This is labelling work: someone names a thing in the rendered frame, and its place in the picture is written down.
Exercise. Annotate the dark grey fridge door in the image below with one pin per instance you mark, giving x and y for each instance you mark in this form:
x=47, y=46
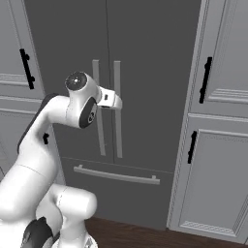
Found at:
x=155, y=80
x=71, y=35

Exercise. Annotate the dark grey fridge drawer front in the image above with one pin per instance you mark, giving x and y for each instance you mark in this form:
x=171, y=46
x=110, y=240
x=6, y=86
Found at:
x=129, y=200

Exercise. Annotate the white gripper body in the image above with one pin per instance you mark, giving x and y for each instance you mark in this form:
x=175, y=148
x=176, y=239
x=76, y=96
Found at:
x=117, y=101

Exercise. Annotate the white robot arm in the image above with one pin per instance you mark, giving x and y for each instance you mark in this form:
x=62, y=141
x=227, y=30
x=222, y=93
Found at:
x=38, y=151

